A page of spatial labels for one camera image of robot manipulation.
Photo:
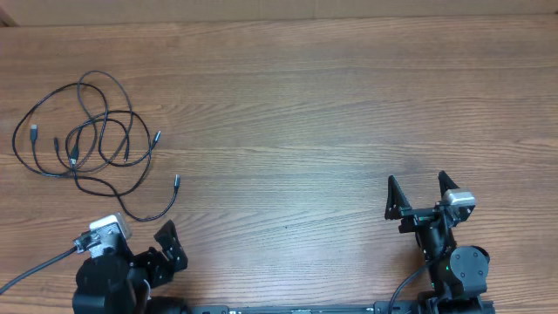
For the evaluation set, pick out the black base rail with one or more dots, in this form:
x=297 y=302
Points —
x=379 y=307

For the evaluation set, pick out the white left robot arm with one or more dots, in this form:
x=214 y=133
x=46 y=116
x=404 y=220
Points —
x=115 y=280

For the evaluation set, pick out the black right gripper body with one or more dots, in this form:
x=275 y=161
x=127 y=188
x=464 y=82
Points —
x=433 y=241

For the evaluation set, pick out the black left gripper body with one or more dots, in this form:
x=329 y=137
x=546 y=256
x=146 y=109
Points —
x=153 y=268

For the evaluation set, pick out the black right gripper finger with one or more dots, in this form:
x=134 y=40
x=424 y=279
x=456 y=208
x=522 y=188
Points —
x=397 y=204
x=446 y=183

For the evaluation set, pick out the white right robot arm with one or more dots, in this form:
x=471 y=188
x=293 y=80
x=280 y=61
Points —
x=458 y=274

